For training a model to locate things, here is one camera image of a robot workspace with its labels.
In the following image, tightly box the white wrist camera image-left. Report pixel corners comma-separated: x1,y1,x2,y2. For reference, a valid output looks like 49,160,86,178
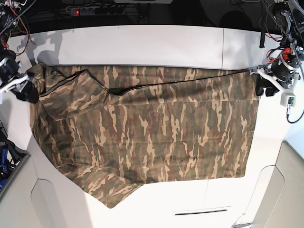
0,93,3,105

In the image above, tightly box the black white gripper body image-right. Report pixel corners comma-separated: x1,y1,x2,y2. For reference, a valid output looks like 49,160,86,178
249,56,302,92

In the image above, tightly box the camouflage T-shirt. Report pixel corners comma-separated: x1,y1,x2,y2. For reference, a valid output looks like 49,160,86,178
28,63,259,208

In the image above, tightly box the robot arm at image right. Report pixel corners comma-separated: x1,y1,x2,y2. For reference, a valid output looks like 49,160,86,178
251,0,304,96

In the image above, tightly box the black camera cable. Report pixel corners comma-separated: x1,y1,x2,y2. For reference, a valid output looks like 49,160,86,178
286,104,304,124

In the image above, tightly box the black white gripper body image-left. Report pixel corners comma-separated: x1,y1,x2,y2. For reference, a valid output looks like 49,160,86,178
0,58,35,95

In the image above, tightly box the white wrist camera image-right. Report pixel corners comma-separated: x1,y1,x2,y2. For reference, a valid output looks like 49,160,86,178
280,93,296,107

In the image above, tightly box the black power strip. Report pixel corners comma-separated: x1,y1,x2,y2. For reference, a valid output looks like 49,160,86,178
66,5,126,16

